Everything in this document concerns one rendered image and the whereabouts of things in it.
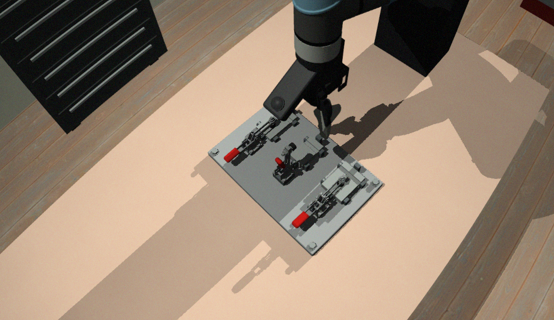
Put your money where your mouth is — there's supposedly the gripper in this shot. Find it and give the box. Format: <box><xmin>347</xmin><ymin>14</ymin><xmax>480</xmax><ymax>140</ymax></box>
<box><xmin>295</xmin><ymin>38</ymin><xmax>349</xmax><ymax>140</ymax></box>

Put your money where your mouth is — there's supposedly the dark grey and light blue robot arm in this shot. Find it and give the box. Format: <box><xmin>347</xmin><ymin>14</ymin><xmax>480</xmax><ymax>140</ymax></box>
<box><xmin>263</xmin><ymin>0</ymin><xmax>396</xmax><ymax>121</ymax></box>

